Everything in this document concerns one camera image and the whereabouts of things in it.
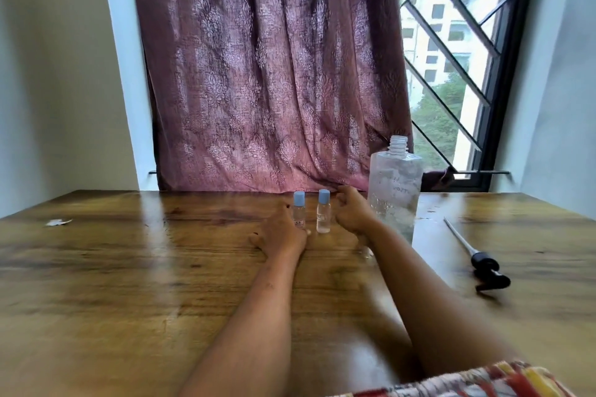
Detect green trees outside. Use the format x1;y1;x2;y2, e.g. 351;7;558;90
410;73;468;169

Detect large clear plastic bottle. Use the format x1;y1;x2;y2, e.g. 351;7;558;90
367;135;424;246

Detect thin black window rod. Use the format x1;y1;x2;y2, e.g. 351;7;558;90
148;170;511;176

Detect black window frame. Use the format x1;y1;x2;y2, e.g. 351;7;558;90
421;0;542;193

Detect white building outside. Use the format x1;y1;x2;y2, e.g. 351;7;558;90
396;0;508;169

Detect person's right forearm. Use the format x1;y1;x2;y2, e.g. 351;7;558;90
365;225;517;381

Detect black pump dispenser with tube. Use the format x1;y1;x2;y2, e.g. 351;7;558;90
443;217;512;293

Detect small clear bottle blue cap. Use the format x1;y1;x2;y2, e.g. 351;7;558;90
293;191;306;229
316;189;331;234

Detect maroon patterned curtain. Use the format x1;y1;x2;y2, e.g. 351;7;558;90
128;0;414;194

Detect person's right hand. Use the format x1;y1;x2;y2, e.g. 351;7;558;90
334;185;381;238

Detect person's left hand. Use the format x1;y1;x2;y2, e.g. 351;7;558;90
249;203;312;258

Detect person's left forearm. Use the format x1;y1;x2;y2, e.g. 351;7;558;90
179;250;308;397

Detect colourful patterned garment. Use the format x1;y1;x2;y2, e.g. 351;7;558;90
326;360;579;397

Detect black diagonal window grille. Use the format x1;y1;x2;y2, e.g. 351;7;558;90
396;0;518;170

